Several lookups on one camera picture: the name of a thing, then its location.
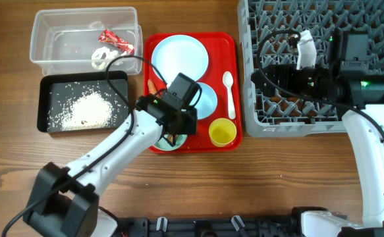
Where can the brown food scrap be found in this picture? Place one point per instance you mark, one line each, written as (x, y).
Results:
(173, 137)

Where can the red serving tray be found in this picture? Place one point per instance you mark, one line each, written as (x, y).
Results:
(222, 57)

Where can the black tray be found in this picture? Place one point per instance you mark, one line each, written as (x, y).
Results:
(118, 82)

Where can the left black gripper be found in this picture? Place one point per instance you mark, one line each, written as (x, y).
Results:
(191, 123)

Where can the grey dishwasher rack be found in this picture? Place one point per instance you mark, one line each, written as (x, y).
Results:
(278, 116)

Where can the yellow plastic cup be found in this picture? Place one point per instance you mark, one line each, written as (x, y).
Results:
(222, 132)

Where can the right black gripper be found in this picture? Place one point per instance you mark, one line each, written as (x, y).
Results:
(285, 72)

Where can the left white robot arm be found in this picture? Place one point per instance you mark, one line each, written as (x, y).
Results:
(65, 200)

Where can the white rice pile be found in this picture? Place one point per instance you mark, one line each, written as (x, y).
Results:
(83, 106)

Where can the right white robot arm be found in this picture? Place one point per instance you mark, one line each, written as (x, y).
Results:
(359, 97)

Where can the clear plastic bin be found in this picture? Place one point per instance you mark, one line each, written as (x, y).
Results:
(63, 40)

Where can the white plastic spoon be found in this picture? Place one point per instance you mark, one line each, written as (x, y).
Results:
(228, 83)

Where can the white plastic wrap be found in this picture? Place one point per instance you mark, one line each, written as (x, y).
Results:
(103, 55)

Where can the light blue bowl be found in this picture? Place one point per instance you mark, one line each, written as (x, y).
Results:
(207, 103)

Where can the red snack wrapper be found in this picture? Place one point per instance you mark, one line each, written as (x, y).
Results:
(110, 37)

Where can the orange carrot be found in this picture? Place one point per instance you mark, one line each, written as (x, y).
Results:
(151, 87)

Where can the mint green bowl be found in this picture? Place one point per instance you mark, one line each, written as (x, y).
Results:
(168, 143)

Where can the light blue plate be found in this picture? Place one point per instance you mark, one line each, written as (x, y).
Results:
(180, 54)

